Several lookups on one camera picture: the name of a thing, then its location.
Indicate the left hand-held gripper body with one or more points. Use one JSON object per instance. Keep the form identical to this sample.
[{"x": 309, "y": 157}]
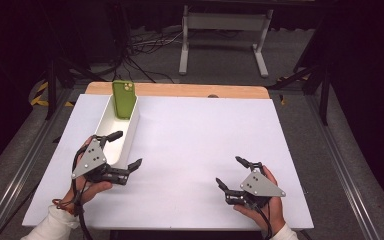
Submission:
[{"x": 91, "y": 160}]

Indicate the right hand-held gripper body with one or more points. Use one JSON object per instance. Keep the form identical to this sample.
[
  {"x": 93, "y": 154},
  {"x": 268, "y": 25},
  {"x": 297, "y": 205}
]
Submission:
[{"x": 260, "y": 186}]

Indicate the white plastic storage bin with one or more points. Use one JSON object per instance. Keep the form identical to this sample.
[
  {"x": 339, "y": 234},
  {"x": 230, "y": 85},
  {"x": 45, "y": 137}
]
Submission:
[{"x": 128, "y": 133}]

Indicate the green phone case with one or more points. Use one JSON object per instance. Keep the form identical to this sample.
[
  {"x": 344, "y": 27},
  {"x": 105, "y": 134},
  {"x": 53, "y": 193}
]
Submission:
[{"x": 124, "y": 100}]

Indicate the person's right hand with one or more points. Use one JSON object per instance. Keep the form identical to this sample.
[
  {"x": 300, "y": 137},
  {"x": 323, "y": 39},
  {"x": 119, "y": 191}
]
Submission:
[{"x": 266, "y": 213}]

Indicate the person's left hand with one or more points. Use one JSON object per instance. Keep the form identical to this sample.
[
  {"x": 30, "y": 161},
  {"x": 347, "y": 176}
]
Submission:
[{"x": 91, "y": 190}]

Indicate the white table cover board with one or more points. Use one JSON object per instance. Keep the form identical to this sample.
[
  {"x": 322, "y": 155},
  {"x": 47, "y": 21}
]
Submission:
[{"x": 186, "y": 150}]

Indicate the black tripod stand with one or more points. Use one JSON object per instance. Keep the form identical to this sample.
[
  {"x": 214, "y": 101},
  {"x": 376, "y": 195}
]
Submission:
[
  {"x": 324, "y": 96},
  {"x": 51, "y": 90}
]

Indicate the aluminium floor rail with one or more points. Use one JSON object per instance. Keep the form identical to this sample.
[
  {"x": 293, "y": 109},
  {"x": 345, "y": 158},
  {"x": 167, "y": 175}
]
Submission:
[
  {"x": 20, "y": 173},
  {"x": 343, "y": 173}
]

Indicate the white metal stand frame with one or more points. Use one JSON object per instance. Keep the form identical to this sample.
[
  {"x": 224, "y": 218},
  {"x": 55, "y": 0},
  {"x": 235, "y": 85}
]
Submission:
[{"x": 225, "y": 21}]

